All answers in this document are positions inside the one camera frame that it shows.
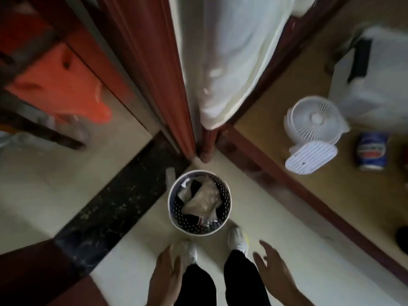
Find white desk fan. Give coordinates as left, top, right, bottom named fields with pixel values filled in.
left=283, top=95, right=350, bottom=175

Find person's right white shoe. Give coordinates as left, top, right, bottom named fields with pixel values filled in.
left=227, top=225, right=249, bottom=255

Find brown wooden bed frame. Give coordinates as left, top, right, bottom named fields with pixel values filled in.
left=199, top=0, right=408, bottom=279

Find dark round object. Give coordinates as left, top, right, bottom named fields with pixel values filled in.
left=395, top=225, right=408, bottom=256

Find orange plastic stool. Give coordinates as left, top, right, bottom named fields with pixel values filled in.
left=6, top=41, right=113, bottom=125

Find person's white shoe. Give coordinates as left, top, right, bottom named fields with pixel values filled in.
left=227, top=225, right=249, bottom=255
left=175, top=240, right=198, bottom=265

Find yellow bamboo bed mat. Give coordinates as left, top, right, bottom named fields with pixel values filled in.
left=234, top=0, right=408, bottom=252

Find person's right hand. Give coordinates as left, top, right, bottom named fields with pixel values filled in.
left=253, top=240, right=302, bottom=301

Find small white paper scrap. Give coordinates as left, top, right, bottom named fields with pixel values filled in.
left=165, top=167, right=177, bottom=192

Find person's black trousers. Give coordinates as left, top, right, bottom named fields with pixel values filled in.
left=174, top=249, right=272, bottom=306

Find beige knitted cloth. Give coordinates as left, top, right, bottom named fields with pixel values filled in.
left=177, top=176, right=222, bottom=218

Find white perforated laundry basket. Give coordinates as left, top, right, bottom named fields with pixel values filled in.
left=168, top=170, right=232, bottom=236

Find person's left hand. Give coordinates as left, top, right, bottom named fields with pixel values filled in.
left=147, top=244, right=184, bottom=301

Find red wooden door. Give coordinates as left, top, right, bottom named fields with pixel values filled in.
left=81, top=0, right=197, bottom=160

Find person's right forearm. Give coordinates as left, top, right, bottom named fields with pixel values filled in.
left=282, top=288, right=317, bottom=306

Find blue drink can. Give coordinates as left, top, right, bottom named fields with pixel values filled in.
left=356, top=132, right=390, bottom=172

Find dark clothes pile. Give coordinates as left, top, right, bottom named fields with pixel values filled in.
left=174, top=177, right=225, bottom=234

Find person's left white shoe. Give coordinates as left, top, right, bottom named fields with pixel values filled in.
left=175, top=240, right=198, bottom=265

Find white hanging cloth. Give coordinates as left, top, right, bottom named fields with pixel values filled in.
left=168, top=0, right=319, bottom=131

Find white plastic bag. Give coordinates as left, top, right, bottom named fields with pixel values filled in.
left=328, top=26, right=408, bottom=132

